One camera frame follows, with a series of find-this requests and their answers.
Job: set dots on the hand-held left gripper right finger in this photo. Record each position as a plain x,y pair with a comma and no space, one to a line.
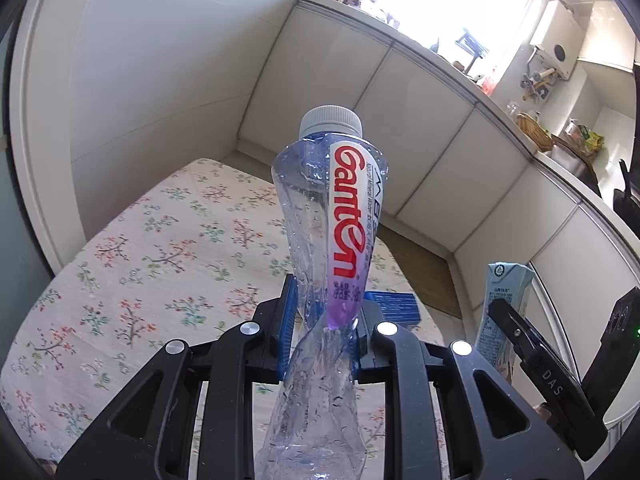
395,360

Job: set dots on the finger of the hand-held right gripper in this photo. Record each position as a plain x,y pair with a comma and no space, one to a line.
550,380

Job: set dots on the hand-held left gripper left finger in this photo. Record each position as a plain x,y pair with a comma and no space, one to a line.
287,320

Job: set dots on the crushed clear plastic bottle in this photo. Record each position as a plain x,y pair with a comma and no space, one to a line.
320,240

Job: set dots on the pale blue drink carton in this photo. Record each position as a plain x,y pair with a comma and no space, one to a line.
500,300

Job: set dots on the large blue carton box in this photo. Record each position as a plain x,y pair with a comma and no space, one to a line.
397,307

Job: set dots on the large brown floor mat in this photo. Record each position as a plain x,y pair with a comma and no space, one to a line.
425,270

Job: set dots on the white drawer front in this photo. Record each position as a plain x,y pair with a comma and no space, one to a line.
590,255

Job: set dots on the narrow white cabinet door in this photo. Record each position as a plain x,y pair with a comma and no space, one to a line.
505,240

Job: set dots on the floral tablecloth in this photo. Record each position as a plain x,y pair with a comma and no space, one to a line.
125,270

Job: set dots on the yellow green food packet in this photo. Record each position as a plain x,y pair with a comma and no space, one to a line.
587,140

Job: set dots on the woven basket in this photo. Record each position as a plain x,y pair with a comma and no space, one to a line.
534,132

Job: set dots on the white kitchen countertop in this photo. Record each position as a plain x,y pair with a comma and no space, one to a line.
435,71

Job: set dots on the orange bottle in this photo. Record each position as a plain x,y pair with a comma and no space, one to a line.
491,81

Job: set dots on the blue metal rack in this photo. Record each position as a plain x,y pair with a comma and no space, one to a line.
472,47

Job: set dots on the white water heater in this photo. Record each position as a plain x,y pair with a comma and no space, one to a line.
557,40

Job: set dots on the window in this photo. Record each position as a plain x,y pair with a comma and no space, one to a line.
440,5

